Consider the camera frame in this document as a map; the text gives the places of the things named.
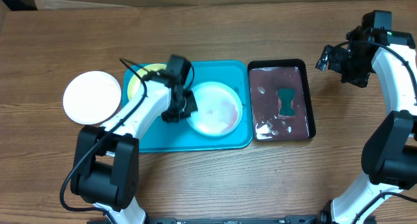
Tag light blue plate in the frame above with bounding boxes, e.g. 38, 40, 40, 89
187, 81, 243, 137

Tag yellow plate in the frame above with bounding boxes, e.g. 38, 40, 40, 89
126, 63, 167, 100

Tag green sponge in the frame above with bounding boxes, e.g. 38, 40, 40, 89
278, 89, 296, 117

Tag white plate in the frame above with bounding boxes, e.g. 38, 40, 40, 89
63, 71, 121, 125

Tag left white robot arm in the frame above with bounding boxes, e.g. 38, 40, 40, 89
59, 55, 197, 223

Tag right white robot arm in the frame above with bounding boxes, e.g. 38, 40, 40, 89
315, 10, 416, 223

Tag teal plastic tray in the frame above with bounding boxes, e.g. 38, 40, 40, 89
139, 60, 253, 153

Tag black tray with dirty water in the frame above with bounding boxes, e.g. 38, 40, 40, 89
248, 59, 316, 141

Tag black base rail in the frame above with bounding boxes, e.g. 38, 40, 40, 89
86, 214, 377, 224

